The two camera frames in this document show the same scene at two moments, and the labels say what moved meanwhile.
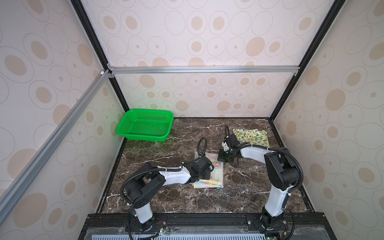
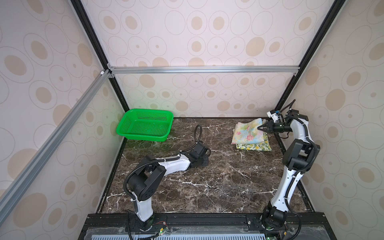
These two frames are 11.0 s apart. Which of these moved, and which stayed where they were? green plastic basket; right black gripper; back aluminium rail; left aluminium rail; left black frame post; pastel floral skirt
Moved: right black gripper; pastel floral skirt
Stayed: left black frame post; back aluminium rail; green plastic basket; left aluminium rail
